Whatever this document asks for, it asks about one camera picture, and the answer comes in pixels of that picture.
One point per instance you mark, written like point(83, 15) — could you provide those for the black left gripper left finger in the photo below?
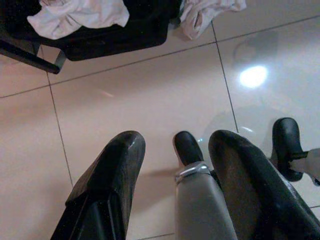
point(112, 170)

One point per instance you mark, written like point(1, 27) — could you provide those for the black robot foot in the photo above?
point(186, 147)
point(285, 142)

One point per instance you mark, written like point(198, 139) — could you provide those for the black robot left foot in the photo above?
point(186, 147)

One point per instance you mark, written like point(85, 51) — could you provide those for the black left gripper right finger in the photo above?
point(250, 180)

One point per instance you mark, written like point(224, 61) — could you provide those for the white crumpled cloth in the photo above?
point(75, 17)
point(200, 17)

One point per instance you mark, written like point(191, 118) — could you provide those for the grey robot left leg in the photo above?
point(197, 207)

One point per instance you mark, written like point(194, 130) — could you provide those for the black chair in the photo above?
point(112, 42)

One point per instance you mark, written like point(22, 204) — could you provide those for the black robot right foot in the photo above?
point(285, 142)

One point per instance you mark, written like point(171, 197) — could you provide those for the grey robot right leg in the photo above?
point(312, 160)

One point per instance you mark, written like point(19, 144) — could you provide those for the grey robot leg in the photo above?
point(197, 207)
point(312, 160)

